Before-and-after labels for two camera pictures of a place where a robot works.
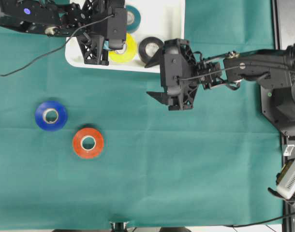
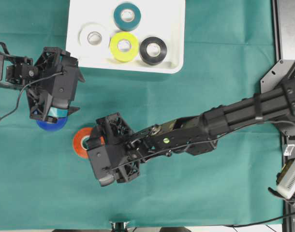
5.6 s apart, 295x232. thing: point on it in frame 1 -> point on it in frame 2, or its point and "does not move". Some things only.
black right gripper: [179, 66] -> [113, 163]
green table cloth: [76, 147] does not move
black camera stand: [119, 227] does not move
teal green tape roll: [131, 27] does not move
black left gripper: [109, 18] -> [53, 84]
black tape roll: [142, 53] does not move
